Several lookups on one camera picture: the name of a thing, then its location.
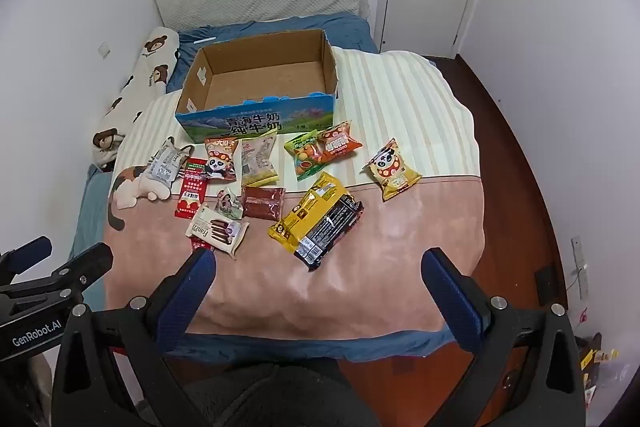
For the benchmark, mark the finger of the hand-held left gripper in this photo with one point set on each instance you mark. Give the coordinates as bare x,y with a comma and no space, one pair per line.
30,252
85,264

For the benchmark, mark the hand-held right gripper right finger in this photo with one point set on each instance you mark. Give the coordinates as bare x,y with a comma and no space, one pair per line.
450,297

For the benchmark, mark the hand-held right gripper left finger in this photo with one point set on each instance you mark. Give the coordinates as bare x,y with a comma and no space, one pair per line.
192,287

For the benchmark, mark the white wafer packet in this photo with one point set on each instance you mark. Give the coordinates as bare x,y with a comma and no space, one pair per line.
215,229

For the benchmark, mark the small pale figure packet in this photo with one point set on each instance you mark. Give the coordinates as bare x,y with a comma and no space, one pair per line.
229,204

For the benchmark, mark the long red snack packet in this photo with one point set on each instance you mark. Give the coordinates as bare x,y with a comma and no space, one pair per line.
192,192

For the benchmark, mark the dark red-brown packet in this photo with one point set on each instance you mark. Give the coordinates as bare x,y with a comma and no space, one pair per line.
262,203

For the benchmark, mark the grey white snack packet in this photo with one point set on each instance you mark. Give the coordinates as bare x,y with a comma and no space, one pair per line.
165,164

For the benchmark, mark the red panda snack packet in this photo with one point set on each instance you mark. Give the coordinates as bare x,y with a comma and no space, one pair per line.
220,159

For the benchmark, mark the large yellow black packet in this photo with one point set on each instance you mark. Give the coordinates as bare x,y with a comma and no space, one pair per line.
315,222

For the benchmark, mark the yellow panda snack packet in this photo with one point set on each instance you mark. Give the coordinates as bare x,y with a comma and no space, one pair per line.
392,169

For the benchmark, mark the pale yellow snack packet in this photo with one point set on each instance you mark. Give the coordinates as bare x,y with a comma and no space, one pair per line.
257,162

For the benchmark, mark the green candy packet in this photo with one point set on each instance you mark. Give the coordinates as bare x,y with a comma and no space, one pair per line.
302,157

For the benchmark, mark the orange snack packet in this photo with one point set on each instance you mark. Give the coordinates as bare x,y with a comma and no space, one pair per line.
339,142

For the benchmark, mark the cardboard box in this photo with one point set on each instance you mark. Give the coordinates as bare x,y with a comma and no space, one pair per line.
260,77

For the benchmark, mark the light blue cloth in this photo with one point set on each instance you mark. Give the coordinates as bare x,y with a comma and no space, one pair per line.
87,217

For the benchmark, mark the small black box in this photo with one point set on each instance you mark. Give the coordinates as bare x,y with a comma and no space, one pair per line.
544,279

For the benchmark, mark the person's dark clothing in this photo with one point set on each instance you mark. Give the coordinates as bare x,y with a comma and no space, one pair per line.
280,397

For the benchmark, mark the clear bag with yellow items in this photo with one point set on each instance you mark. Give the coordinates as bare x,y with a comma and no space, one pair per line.
597,362

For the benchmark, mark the striped cat print blanket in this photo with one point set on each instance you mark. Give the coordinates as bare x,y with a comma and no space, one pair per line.
400,107

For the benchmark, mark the bear print long pillow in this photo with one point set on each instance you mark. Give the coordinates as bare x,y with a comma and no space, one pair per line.
150,72

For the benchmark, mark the small white strip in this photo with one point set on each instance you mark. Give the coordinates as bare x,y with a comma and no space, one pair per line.
205,41

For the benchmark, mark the blue bed sheet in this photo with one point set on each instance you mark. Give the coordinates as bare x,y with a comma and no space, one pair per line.
350,32

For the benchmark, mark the white wall power strip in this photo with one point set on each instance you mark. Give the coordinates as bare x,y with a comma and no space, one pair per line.
580,267

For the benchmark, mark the white wall socket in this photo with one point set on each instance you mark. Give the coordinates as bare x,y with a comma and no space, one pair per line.
104,51

